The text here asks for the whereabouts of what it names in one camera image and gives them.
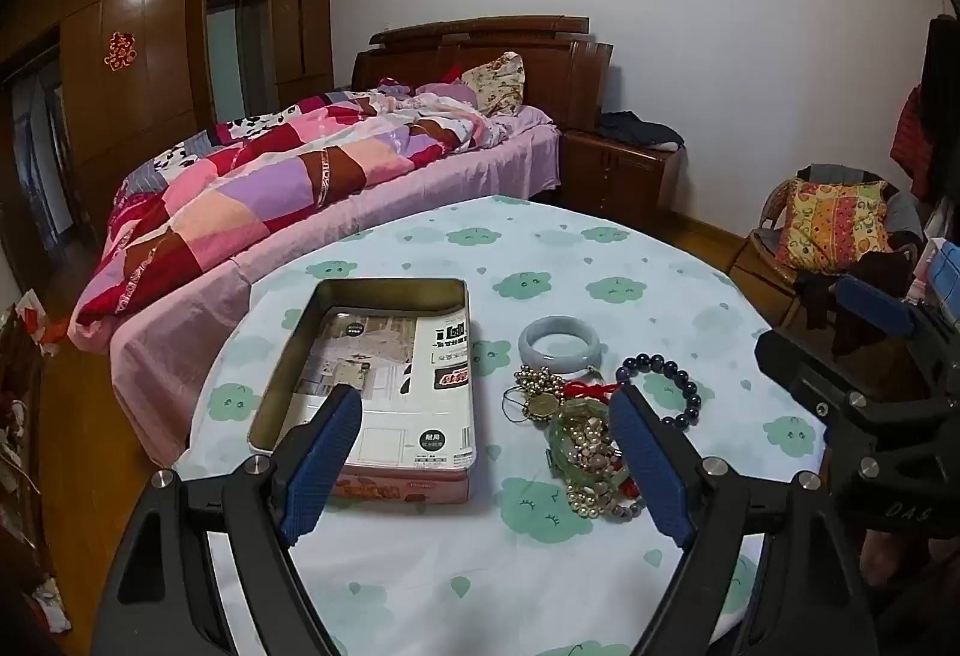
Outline colourful patterned cushion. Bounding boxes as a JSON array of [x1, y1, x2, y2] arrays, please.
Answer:
[[776, 179, 893, 274]]

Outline purple pillow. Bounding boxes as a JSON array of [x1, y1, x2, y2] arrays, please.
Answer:
[[416, 80, 477, 103]]

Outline wooden nightstand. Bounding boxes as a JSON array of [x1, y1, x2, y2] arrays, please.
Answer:
[[559, 127, 687, 218]]

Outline printed paper sheet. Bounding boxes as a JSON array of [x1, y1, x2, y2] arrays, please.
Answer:
[[281, 305, 473, 469]]

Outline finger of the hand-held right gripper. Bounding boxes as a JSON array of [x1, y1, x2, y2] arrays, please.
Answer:
[[754, 327, 950, 448], [835, 275, 960, 372]]

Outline green jade bangle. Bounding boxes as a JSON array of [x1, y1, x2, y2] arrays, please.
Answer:
[[546, 399, 629, 486]]

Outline dark clothes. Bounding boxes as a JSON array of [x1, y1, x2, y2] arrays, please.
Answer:
[[596, 110, 685, 148]]

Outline cluttered wooden shelf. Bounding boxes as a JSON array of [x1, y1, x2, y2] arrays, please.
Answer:
[[0, 288, 76, 634]]

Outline pearl necklace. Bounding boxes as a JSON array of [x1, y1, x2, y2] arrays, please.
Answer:
[[559, 414, 627, 520]]

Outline wooden headboard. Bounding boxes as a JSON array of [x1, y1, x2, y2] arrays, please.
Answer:
[[351, 14, 614, 132]]

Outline gold bead bracelet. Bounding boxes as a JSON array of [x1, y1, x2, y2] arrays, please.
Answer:
[[514, 365, 565, 402]]

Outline bed with pink sheet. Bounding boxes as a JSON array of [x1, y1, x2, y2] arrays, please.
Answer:
[[67, 101, 563, 469]]

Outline pale lavender jade bangle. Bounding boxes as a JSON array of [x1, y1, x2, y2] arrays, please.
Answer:
[[517, 314, 602, 378]]

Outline patchwork quilt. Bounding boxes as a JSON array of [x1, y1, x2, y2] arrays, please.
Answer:
[[71, 88, 511, 334]]

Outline red hanging garment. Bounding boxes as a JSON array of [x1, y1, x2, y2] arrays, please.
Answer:
[[890, 86, 935, 199]]

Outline floral pillow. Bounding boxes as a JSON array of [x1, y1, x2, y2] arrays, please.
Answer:
[[460, 51, 526, 118]]

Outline wicker chair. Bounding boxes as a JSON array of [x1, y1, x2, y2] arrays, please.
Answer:
[[731, 164, 923, 327]]

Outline dark purple bead bracelet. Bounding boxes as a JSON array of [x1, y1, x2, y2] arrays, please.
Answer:
[[616, 354, 704, 432]]

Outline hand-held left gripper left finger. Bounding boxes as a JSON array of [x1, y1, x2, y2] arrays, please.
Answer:
[[90, 384, 365, 656]]

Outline dark garment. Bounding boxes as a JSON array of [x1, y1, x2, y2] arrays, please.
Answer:
[[795, 247, 920, 357]]

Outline person's right hand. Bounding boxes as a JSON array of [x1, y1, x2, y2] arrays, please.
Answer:
[[859, 528, 960, 589]]

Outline rectangular metal tin box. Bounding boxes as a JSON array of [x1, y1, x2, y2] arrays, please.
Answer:
[[247, 277, 479, 507]]

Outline wooden wardrobe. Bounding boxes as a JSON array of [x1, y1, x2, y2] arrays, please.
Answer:
[[0, 0, 335, 267]]

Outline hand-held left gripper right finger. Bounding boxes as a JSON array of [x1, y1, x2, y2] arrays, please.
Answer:
[[607, 382, 878, 656]]

